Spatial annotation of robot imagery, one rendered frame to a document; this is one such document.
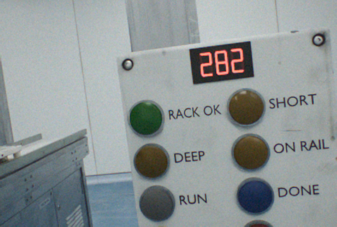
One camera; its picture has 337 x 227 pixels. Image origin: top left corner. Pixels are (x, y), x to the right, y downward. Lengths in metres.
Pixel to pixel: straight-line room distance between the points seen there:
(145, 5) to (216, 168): 0.17
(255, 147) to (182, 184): 0.07
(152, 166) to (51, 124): 4.09
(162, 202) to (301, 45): 0.17
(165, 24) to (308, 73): 0.14
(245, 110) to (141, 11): 0.15
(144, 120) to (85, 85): 3.86
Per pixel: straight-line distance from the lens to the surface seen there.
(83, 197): 1.91
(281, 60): 0.27
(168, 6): 0.33
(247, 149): 0.26
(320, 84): 0.27
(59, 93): 4.25
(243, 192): 0.27
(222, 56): 0.26
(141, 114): 0.26
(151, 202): 0.28
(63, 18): 4.27
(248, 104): 0.26
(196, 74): 0.26
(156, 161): 0.26
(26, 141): 1.85
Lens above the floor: 1.16
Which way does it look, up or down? 4 degrees down
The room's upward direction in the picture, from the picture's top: 7 degrees counter-clockwise
